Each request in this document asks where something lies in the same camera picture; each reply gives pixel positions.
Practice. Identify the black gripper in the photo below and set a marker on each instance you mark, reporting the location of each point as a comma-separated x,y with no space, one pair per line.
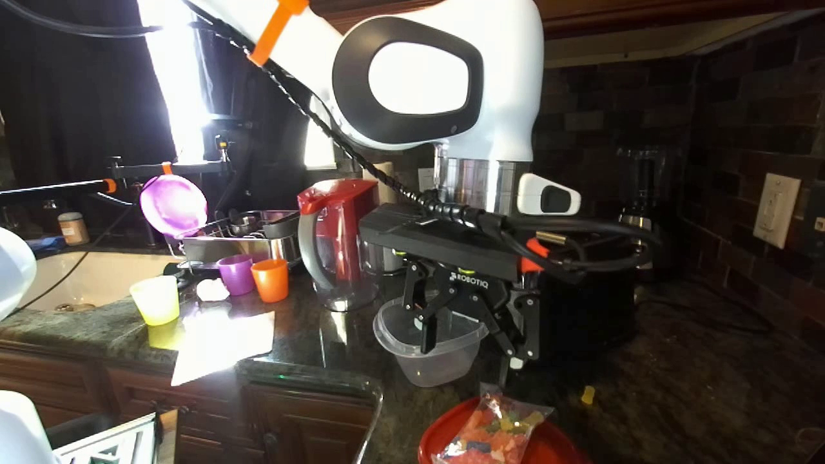
459,268

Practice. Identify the clear bag of sweets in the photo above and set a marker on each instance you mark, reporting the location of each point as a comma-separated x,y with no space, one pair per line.
495,431

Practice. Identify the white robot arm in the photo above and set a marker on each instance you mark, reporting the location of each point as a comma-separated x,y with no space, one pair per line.
459,75

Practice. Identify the clear plastic container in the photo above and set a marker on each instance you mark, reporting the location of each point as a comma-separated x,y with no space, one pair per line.
451,355

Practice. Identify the yellow sweet on counter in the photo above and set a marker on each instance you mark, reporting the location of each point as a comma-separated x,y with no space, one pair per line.
589,396

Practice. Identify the black toaster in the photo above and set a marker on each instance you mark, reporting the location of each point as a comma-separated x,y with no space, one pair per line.
585,319

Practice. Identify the red plastic lid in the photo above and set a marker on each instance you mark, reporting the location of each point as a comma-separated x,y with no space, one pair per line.
548,445

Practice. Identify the red water filter pitcher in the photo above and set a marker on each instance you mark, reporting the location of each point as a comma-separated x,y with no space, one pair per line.
330,244

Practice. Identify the orange plastic cup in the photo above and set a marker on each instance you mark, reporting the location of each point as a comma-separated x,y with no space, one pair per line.
272,280

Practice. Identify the metal pot in sink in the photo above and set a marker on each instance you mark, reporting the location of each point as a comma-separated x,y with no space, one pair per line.
259,232

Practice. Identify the purple plastic cup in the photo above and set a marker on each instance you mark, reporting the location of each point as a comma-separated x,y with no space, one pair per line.
236,275

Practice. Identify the pale yellow plastic cup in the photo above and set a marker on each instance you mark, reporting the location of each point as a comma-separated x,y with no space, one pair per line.
155,301

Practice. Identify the small brown jar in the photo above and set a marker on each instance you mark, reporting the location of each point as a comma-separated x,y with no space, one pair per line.
74,229

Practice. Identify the white light switch plate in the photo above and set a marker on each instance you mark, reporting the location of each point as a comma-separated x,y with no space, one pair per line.
777,209

